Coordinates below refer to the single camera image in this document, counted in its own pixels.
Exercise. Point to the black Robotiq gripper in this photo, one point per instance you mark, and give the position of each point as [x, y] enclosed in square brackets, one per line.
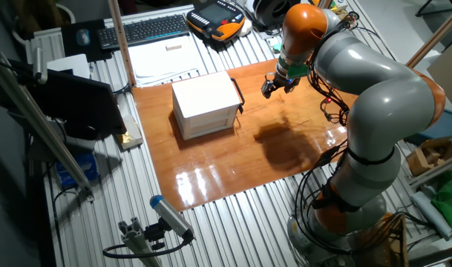
[285, 81]

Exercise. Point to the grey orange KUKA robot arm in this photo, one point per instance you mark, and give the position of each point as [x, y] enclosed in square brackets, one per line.
[389, 96]

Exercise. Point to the white drawer cabinet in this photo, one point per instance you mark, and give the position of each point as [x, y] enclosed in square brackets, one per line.
[205, 94]

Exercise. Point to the open cardboard box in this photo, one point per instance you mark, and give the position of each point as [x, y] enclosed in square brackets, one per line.
[429, 155]

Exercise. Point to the white round object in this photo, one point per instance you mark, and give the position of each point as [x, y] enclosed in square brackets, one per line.
[245, 29]

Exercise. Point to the orange black teach pendant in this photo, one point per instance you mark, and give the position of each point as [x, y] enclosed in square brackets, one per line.
[216, 15]

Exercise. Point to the glossy wooden board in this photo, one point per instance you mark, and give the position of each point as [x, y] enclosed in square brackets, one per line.
[218, 167]

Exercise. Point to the small wooden block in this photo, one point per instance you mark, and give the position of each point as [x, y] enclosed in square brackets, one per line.
[173, 47]

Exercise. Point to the white paper stack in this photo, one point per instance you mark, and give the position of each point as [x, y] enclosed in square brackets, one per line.
[162, 63]

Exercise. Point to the black computer keyboard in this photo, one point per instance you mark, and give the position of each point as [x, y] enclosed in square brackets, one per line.
[144, 31]

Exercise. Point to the small box with gold foil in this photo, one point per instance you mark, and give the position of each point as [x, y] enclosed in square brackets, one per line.
[131, 133]

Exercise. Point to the blue box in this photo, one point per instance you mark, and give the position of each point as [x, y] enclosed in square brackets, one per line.
[442, 128]

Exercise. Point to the brown cardboard sheet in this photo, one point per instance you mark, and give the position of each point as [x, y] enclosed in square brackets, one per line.
[448, 78]

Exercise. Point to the aluminium bar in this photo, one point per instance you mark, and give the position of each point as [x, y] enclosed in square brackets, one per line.
[437, 168]

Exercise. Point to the white paper roll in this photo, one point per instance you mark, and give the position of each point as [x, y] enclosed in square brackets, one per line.
[431, 215]

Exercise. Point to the black monitor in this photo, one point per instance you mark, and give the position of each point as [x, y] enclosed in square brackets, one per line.
[81, 104]

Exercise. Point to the grey computer mouse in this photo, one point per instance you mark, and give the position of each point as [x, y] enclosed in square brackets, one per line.
[83, 37]

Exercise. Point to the short aluminium profile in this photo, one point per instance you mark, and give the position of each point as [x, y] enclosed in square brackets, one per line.
[136, 241]

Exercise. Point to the white flat box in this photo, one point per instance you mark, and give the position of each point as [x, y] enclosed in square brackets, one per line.
[69, 65]

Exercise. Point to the black mouse pad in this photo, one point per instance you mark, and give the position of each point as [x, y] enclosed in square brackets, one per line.
[71, 52]

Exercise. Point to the blue tissue pack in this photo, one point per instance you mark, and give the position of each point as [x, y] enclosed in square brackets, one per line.
[77, 170]

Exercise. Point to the wooden post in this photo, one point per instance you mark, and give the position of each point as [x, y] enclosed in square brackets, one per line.
[121, 41]
[324, 3]
[433, 37]

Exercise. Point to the silver camera with blue end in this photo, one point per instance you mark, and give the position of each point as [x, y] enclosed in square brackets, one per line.
[170, 215]

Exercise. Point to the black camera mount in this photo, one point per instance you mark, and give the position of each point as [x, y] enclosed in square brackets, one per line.
[155, 233]

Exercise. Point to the aluminium frame beam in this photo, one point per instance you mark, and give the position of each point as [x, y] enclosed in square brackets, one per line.
[44, 126]

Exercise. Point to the silver depth camera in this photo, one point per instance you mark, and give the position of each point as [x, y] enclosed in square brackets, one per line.
[40, 65]

